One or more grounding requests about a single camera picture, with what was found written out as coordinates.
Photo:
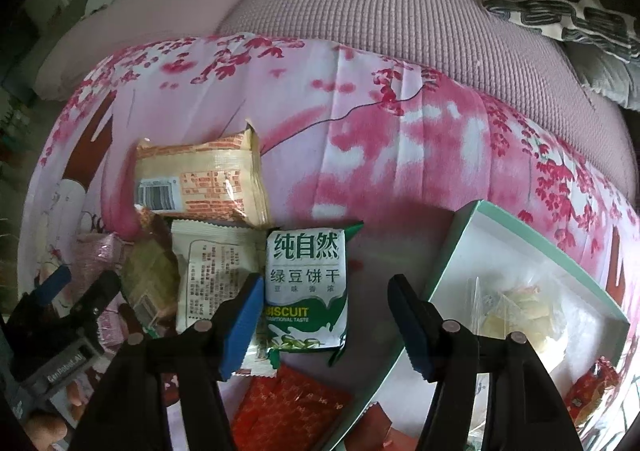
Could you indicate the printed blanket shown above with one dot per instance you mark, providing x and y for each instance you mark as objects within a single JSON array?
[{"x": 400, "y": 141}]

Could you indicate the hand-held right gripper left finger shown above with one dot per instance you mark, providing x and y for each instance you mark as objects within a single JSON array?
[{"x": 244, "y": 326}]

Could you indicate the person's left hand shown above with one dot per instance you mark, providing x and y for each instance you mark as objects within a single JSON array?
[{"x": 45, "y": 431}]

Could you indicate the grey cushion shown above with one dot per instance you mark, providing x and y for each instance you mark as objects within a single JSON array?
[{"x": 607, "y": 73}]

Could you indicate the red brown snack box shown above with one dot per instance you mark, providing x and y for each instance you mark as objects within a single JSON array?
[{"x": 380, "y": 433}]

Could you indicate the small red snack packet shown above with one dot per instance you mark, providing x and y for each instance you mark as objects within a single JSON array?
[{"x": 595, "y": 391}]

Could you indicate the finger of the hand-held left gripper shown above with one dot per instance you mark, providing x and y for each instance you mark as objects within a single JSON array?
[
  {"x": 99, "y": 295},
  {"x": 54, "y": 282}
]

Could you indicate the green white biscuit packet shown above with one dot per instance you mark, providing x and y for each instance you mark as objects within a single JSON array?
[{"x": 305, "y": 281}]

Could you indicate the red checked snack packet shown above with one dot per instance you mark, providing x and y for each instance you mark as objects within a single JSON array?
[{"x": 290, "y": 406}]

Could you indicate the olive beige snack packet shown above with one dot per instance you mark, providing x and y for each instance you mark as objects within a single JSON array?
[{"x": 150, "y": 273}]

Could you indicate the white text print packet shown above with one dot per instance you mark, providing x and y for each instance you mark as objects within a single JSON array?
[{"x": 215, "y": 271}]

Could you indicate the pink sofa cover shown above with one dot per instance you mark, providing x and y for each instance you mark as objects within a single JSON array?
[{"x": 400, "y": 6}]

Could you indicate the beige brick print packet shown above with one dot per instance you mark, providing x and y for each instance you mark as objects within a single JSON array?
[{"x": 210, "y": 181}]

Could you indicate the white box with green rim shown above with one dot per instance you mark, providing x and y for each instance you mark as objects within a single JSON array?
[{"x": 500, "y": 241}]

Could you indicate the pink snack packet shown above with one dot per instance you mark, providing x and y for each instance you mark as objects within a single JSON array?
[{"x": 102, "y": 250}]

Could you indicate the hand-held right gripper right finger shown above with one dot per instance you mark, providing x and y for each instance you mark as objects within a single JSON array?
[{"x": 416, "y": 326}]

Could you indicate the clear bag of candies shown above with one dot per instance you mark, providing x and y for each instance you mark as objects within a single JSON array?
[{"x": 525, "y": 321}]

